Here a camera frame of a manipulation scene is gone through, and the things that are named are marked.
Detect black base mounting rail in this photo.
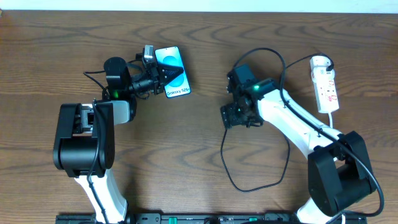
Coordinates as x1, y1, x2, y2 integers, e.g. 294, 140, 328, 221
55, 213, 368, 224

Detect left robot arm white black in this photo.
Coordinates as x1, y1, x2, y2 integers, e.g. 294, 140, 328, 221
53, 55, 185, 223

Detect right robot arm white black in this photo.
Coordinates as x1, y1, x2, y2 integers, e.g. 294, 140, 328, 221
220, 65, 381, 223

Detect Samsung Galaxy smartphone blue screen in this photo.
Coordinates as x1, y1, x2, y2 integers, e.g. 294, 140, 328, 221
155, 46, 191, 98

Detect white power strip cord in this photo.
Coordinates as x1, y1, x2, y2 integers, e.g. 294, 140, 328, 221
328, 112, 346, 224

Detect white USB charger plug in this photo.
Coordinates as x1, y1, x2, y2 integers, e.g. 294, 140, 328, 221
310, 55, 334, 72

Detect black USB charging cable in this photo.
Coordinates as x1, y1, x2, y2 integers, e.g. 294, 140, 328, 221
220, 52, 335, 193

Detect white power strip red switches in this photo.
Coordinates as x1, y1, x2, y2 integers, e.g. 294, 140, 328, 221
311, 67, 340, 114

